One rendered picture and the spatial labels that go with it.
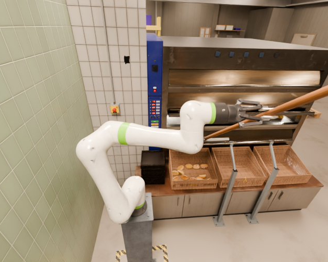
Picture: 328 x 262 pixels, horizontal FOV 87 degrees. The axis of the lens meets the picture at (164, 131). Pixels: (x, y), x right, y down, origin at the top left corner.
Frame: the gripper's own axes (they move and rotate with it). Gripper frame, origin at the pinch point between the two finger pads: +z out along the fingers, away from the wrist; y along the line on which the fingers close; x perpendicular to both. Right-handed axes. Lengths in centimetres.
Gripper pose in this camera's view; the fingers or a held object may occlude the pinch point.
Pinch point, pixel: (268, 113)
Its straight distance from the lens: 91.3
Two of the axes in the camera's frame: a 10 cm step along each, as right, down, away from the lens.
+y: 0.2, 9.9, -1.6
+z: 10.0, -0.1, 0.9
